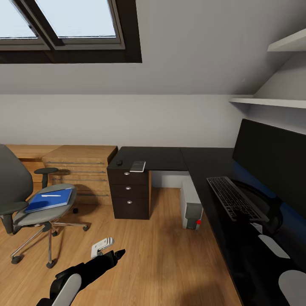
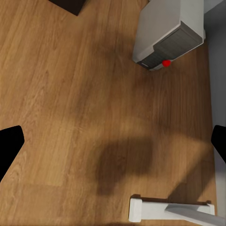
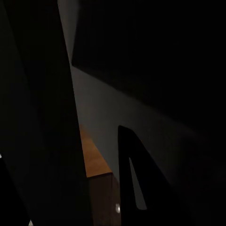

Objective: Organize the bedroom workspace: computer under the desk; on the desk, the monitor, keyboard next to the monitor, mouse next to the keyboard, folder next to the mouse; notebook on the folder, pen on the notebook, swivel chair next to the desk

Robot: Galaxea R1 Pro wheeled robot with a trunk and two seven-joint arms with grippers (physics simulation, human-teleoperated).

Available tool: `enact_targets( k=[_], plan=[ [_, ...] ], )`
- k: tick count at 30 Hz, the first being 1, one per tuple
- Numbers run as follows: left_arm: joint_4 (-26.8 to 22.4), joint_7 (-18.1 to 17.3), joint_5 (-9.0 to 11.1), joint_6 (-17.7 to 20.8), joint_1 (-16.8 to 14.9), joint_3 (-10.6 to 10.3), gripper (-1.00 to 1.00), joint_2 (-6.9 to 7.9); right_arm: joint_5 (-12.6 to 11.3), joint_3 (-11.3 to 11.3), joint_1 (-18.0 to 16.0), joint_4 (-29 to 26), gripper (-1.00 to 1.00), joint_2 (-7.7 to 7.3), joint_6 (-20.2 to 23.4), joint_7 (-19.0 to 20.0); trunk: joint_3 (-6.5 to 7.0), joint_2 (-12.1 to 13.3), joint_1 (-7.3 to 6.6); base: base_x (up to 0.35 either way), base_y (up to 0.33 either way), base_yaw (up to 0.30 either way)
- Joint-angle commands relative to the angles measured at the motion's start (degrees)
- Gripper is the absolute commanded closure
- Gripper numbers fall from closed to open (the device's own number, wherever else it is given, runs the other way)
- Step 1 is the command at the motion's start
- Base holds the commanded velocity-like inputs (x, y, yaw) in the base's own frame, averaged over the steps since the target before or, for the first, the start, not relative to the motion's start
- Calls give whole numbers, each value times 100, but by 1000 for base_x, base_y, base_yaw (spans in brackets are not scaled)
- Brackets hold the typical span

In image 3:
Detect keyboard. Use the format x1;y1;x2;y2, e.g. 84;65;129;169
0;0;94;226

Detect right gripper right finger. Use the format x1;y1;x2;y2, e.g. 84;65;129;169
118;125;198;226

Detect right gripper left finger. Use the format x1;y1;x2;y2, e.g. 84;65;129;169
0;157;30;226

